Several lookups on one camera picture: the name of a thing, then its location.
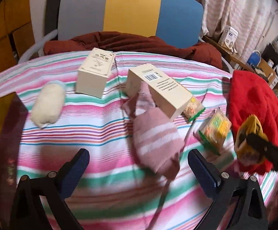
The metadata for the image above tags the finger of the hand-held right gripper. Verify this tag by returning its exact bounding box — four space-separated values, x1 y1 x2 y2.
246 134 278 173

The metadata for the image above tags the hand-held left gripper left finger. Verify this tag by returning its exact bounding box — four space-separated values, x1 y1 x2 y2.
9 149 90 230

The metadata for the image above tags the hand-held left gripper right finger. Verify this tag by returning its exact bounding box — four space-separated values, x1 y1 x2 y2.
188 149 269 230

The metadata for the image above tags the cream sock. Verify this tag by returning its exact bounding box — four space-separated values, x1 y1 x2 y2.
31 81 66 128

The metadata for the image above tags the clear snack packet green clip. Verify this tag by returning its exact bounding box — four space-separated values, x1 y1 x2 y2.
194 109 232 156
182 96 206 122

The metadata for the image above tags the pink green striped bedsheet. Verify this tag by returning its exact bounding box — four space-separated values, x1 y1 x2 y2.
0 50 278 230

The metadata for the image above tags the bright red knit sweater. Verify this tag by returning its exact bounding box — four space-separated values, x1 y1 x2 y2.
229 70 278 175

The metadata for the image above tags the pink striped sock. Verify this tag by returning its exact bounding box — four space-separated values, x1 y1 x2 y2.
122 81 185 179

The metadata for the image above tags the long cream cardboard box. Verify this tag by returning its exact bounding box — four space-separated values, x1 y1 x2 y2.
125 64 193 121

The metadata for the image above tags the blue round container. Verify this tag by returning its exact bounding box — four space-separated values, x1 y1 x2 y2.
247 50 262 66

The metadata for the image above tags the wooden side desk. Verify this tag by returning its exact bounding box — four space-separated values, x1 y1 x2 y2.
203 35 278 94

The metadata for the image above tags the small cream cardboard box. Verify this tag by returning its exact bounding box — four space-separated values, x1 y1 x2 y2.
75 47 116 99

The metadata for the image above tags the white box blue label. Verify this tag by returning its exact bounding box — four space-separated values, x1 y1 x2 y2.
218 26 239 53

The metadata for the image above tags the dark red quilt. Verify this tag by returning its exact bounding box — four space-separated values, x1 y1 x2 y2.
43 31 223 69

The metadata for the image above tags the pale patterned curtain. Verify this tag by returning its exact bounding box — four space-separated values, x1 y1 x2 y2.
134 0 278 60

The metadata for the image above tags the orange wooden wardrobe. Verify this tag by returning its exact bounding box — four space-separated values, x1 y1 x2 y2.
0 0 37 82

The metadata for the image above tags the grey yellow blue office chair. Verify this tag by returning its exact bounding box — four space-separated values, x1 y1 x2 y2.
19 0 233 73

